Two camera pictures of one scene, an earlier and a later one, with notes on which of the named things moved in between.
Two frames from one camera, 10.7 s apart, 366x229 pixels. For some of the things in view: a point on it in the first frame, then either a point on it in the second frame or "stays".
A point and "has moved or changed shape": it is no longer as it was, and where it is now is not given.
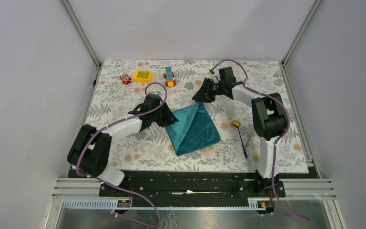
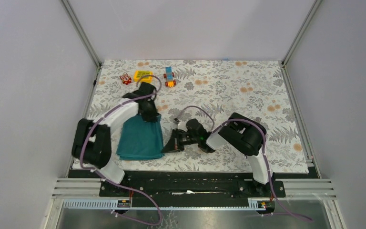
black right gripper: [203, 95] -> [174, 145]
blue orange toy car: [169, 75] stays
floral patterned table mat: [121, 86] stays
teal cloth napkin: [195, 130] has moved or changed shape
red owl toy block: [126, 79] stays
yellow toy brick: [144, 76] stays
